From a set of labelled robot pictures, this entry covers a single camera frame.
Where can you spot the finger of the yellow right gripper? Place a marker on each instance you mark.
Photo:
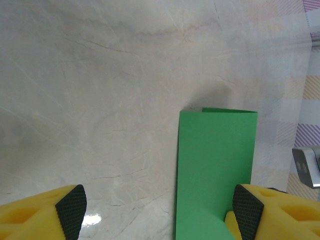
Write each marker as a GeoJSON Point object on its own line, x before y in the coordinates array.
{"type": "Point", "coordinates": [230, 222]}

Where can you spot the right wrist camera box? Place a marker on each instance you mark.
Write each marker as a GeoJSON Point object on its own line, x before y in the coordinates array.
{"type": "Point", "coordinates": [305, 167]}

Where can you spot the green paper sheet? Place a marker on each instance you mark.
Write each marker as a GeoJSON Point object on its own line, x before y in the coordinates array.
{"type": "Point", "coordinates": [212, 155]}

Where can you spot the aluminium right corner post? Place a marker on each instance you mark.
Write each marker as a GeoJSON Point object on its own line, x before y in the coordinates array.
{"type": "Point", "coordinates": [315, 40]}

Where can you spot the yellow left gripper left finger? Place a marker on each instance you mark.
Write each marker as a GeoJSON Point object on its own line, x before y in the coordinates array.
{"type": "Point", "coordinates": [30, 220]}

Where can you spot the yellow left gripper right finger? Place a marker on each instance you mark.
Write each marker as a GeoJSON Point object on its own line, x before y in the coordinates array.
{"type": "Point", "coordinates": [287, 220]}

